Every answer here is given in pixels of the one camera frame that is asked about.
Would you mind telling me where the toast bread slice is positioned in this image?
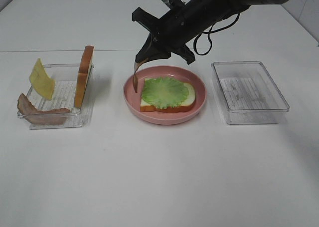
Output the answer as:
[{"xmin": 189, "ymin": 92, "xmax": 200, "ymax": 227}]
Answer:
[
  {"xmin": 74, "ymin": 45, "xmax": 94, "ymax": 109},
  {"xmin": 140, "ymin": 82, "xmax": 196, "ymax": 113}
]

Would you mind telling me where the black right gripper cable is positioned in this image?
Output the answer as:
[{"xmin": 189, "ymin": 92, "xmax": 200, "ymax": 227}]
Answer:
[{"xmin": 193, "ymin": 11, "xmax": 241, "ymax": 55}]

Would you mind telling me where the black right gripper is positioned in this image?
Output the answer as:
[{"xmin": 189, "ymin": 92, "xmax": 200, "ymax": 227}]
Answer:
[{"xmin": 132, "ymin": 0, "xmax": 239, "ymax": 64}]

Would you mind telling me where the clear plastic container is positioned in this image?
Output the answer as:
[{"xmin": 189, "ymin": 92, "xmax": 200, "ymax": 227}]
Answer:
[
  {"xmin": 211, "ymin": 61, "xmax": 290, "ymax": 125},
  {"xmin": 17, "ymin": 63, "xmax": 96, "ymax": 129}
]

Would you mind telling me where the green lettuce leaf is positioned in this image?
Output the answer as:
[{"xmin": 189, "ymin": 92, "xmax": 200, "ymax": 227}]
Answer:
[{"xmin": 141, "ymin": 77, "xmax": 189, "ymax": 109}]

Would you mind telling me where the upright toast bread slice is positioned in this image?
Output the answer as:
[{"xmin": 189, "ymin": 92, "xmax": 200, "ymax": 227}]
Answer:
[{"xmin": 74, "ymin": 45, "xmax": 94, "ymax": 109}]

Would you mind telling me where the clear left plastic container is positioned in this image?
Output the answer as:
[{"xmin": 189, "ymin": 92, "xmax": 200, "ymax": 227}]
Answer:
[{"xmin": 17, "ymin": 63, "xmax": 96, "ymax": 129}]

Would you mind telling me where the brown bacon strip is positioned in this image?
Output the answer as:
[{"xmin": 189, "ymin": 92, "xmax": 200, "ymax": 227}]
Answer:
[{"xmin": 133, "ymin": 58, "xmax": 148, "ymax": 93}]

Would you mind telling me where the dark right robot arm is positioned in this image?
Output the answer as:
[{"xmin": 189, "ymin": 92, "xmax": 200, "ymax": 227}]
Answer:
[{"xmin": 132, "ymin": 0, "xmax": 288, "ymax": 64}]

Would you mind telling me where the pink bacon strip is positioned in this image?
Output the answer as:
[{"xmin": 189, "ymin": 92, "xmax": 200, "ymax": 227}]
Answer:
[{"xmin": 17, "ymin": 93, "xmax": 70, "ymax": 125}]

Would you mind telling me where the pink round plate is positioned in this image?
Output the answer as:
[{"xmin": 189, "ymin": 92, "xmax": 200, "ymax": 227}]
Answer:
[{"xmin": 123, "ymin": 65, "xmax": 207, "ymax": 125}]

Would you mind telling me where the clear right plastic container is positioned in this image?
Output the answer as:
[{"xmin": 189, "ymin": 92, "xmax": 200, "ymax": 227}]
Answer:
[{"xmin": 211, "ymin": 61, "xmax": 290, "ymax": 125}]

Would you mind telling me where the yellow cheese slice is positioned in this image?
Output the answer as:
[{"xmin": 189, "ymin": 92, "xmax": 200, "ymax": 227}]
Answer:
[{"xmin": 29, "ymin": 58, "xmax": 55, "ymax": 100}]

